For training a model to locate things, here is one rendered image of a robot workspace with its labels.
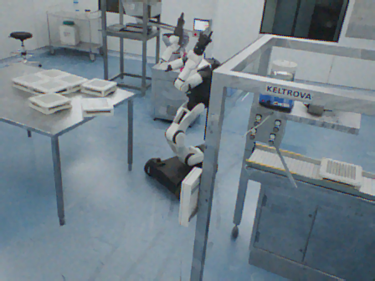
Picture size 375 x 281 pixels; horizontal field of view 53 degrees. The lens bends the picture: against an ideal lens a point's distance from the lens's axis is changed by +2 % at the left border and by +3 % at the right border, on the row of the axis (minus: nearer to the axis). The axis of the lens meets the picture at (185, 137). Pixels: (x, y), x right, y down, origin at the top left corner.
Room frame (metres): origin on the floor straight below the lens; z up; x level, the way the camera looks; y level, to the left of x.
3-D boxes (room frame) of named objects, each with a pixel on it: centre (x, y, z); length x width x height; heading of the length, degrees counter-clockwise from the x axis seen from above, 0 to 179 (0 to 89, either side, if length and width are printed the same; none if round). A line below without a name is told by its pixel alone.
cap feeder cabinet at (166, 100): (4.92, 0.14, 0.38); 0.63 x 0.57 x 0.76; 75
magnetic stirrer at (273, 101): (2.26, -0.56, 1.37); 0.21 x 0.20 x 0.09; 158
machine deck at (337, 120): (2.24, -0.75, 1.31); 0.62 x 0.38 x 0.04; 68
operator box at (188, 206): (1.58, -0.06, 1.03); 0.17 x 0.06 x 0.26; 158
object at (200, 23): (5.01, -0.10, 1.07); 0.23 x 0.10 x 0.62; 75
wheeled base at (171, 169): (3.32, -0.04, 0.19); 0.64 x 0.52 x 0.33; 132
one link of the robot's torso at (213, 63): (3.36, -0.11, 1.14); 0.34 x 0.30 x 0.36; 19
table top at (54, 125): (3.23, 1.42, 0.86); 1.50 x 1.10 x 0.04; 66
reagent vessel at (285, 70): (2.26, -0.57, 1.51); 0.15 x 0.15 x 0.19
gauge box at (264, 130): (2.18, -0.51, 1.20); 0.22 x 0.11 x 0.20; 68
